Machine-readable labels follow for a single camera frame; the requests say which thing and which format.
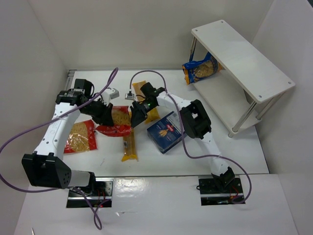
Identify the red fusilli bag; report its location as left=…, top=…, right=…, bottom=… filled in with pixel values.
left=64, top=119, right=97, bottom=154
left=95, top=106, right=132, bottom=137

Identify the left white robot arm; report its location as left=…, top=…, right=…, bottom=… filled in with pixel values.
left=22, top=79, right=119, bottom=189

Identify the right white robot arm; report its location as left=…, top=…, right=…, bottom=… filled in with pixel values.
left=130, top=83, right=235, bottom=191

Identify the blue Barilla pasta box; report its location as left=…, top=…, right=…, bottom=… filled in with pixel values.
left=147, top=112, right=181, bottom=154

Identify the blue pasta bag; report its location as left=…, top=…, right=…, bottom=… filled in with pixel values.
left=182, top=52, right=223, bottom=85

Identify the white two-tier shelf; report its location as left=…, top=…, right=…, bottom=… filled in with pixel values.
left=191, top=20, right=295, bottom=138

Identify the yellow spaghetti pack right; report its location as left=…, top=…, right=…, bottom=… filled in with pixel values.
left=132, top=80, right=160, bottom=124

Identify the yellow spaghetti pack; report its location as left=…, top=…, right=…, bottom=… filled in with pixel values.
left=132, top=80, right=160, bottom=124
left=121, top=130, right=138, bottom=162

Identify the yellow spaghetti pack left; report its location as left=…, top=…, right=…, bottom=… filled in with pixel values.
left=121, top=130, right=138, bottom=162

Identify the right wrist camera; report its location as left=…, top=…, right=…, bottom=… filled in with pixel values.
left=125, top=92, right=135, bottom=100

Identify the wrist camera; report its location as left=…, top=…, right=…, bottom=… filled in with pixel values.
left=101, top=88, right=119, bottom=102
left=125, top=92, right=135, bottom=100

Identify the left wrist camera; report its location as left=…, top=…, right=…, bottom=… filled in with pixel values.
left=101, top=88, right=119, bottom=102

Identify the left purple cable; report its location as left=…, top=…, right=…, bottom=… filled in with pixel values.
left=0, top=67, right=119, bottom=230

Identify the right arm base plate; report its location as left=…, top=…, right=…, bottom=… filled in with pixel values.
left=196, top=176, right=245, bottom=206

